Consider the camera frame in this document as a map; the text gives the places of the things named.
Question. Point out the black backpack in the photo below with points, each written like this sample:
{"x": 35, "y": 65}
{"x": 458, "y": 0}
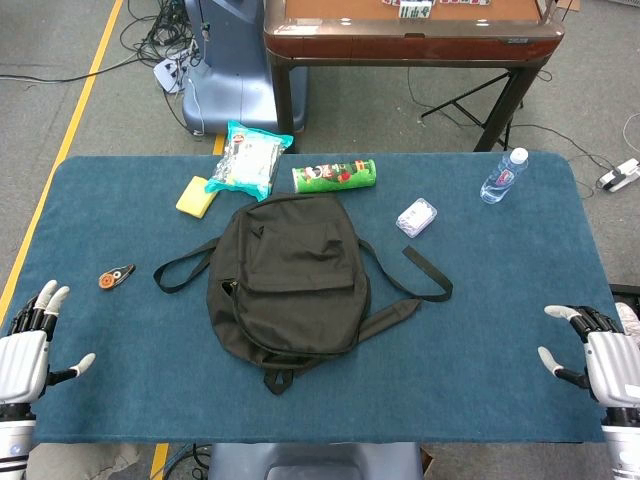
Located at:
{"x": 295, "y": 270}

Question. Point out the clear plastic water bottle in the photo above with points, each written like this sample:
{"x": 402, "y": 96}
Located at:
{"x": 502, "y": 177}

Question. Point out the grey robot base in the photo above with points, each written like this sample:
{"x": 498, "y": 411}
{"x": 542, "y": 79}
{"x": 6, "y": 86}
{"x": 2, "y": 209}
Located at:
{"x": 315, "y": 462}

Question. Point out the brown mahjong table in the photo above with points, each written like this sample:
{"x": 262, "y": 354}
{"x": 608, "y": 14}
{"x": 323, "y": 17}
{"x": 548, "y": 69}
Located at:
{"x": 410, "y": 40}

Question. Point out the teal snack packet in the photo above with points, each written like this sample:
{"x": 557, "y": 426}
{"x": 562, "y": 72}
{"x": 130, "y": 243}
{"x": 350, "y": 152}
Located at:
{"x": 247, "y": 162}

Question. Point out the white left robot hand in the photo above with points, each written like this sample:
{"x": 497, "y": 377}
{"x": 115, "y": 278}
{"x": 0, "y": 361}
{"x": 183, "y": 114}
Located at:
{"x": 22, "y": 360}

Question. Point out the orange black correction tape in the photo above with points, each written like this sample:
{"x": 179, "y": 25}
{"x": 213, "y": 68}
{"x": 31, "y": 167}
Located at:
{"x": 114, "y": 278}

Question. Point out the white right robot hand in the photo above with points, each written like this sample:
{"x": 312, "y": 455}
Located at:
{"x": 612, "y": 365}

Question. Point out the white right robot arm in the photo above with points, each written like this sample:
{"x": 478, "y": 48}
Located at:
{"x": 624, "y": 445}

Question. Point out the blue table cloth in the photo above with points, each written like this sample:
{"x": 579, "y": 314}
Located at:
{"x": 450, "y": 360}

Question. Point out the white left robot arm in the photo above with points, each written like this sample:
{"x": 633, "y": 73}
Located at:
{"x": 14, "y": 440}

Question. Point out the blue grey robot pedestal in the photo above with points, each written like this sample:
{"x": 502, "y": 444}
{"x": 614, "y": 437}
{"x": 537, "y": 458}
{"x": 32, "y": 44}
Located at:
{"x": 235, "y": 75}

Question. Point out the yellow sponge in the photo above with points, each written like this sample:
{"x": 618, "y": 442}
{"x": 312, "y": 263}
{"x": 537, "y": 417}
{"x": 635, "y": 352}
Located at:
{"x": 196, "y": 197}

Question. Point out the mahjong tile row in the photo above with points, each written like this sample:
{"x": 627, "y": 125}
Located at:
{"x": 415, "y": 10}

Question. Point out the white power strip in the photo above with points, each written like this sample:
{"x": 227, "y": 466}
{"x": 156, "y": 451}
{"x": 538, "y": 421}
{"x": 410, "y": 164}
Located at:
{"x": 170, "y": 74}
{"x": 622, "y": 175}

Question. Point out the green chip can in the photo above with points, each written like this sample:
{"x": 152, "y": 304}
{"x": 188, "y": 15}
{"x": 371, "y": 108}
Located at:
{"x": 332, "y": 176}

